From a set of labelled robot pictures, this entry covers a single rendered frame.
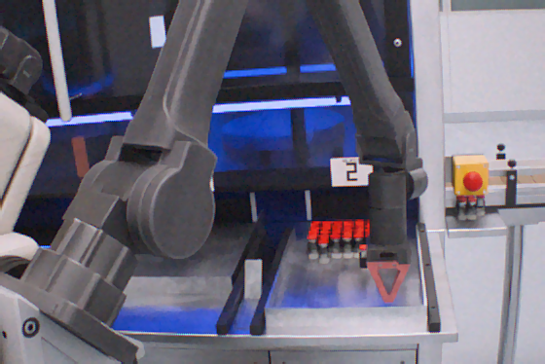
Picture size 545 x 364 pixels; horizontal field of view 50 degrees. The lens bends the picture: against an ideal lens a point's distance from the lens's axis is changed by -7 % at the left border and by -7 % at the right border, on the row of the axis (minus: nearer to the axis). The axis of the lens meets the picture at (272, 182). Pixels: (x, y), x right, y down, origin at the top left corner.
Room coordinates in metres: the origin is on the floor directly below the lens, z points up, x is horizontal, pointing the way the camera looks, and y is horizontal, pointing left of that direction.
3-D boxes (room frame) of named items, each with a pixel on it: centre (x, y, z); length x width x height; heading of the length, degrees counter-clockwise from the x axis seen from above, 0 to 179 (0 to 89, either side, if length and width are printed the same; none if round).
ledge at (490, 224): (1.23, -0.44, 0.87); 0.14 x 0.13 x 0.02; 169
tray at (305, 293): (1.02, -0.13, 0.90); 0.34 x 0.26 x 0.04; 169
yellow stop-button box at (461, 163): (1.20, -0.42, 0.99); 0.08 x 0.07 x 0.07; 169
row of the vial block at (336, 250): (1.10, -0.14, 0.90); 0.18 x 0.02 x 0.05; 79
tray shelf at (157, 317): (1.09, 0.03, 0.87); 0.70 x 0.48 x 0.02; 79
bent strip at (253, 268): (0.95, 0.06, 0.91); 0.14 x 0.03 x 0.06; 169
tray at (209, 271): (1.19, 0.19, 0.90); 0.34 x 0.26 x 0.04; 169
